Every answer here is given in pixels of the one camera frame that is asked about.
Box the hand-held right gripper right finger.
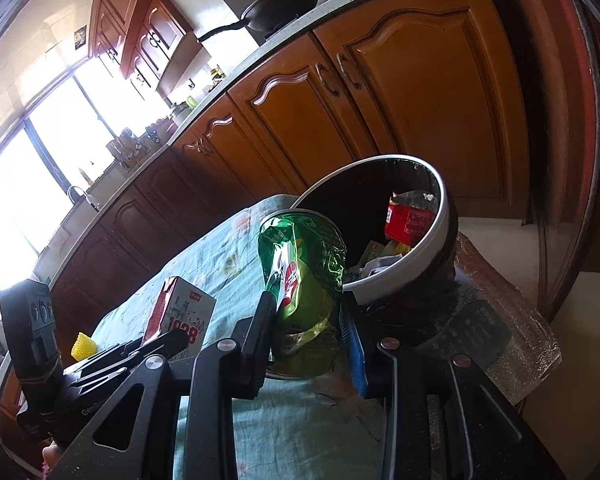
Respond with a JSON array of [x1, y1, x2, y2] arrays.
[[338, 291, 567, 480]]

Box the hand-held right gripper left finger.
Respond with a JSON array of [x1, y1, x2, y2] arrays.
[[46, 290, 277, 480]]

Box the metal cabinet handle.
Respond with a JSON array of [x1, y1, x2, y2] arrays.
[[337, 54, 361, 90], [316, 62, 338, 96]]

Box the red and white carton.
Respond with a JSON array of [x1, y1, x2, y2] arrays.
[[144, 276, 217, 358]]

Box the wooden kitchen cabinets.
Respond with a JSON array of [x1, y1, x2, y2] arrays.
[[30, 0, 481, 281]]

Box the black wok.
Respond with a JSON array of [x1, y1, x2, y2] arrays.
[[196, 0, 322, 45]]

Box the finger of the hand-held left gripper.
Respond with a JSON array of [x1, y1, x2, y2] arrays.
[[77, 329, 189, 377]]

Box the white plastic wrapper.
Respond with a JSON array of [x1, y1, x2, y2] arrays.
[[347, 252, 406, 281]]

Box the dark green printed card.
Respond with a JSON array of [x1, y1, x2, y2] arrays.
[[430, 300, 512, 372]]

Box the wooden cabinet door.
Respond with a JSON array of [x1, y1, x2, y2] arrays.
[[227, 32, 381, 198], [312, 0, 531, 213], [192, 96, 306, 216]]

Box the kitchen window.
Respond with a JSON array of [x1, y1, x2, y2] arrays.
[[0, 57, 176, 281]]

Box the wooden wall cabinet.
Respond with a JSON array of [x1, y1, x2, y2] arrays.
[[87, 0, 203, 101]]

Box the white rimmed trash bin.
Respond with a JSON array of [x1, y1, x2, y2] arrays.
[[291, 154, 460, 321]]

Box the green snack bag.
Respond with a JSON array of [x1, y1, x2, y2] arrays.
[[257, 211, 348, 378]]

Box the clear bubble wrap sheet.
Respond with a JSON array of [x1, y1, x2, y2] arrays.
[[405, 232, 563, 406]]

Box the dark wooden base cabinet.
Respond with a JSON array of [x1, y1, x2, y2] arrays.
[[50, 152, 261, 311]]

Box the yellow foam fruit net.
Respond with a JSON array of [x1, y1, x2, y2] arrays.
[[70, 331, 99, 361]]

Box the light green cloth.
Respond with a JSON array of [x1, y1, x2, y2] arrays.
[[92, 192, 396, 480]]

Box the red snack bag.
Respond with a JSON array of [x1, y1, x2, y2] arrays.
[[384, 199, 437, 247]]

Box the metal faucet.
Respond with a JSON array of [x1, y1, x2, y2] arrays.
[[67, 185, 101, 213]]

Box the row of seasoning bottles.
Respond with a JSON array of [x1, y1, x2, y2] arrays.
[[107, 127, 161, 171]]

